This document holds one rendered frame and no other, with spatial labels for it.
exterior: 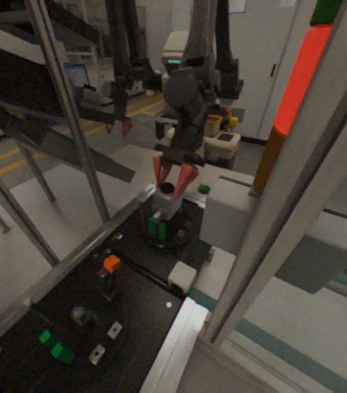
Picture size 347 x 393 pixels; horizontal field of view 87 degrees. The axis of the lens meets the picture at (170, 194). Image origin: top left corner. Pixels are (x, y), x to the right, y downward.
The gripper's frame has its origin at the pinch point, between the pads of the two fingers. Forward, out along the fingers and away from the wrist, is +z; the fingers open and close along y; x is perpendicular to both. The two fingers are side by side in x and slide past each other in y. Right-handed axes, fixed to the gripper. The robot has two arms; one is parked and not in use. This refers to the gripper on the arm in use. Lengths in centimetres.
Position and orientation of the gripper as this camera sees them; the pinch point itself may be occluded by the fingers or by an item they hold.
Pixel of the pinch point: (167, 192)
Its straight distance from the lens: 40.2
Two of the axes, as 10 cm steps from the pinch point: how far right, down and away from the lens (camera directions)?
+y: 8.6, 3.3, -3.9
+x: 3.9, 0.8, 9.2
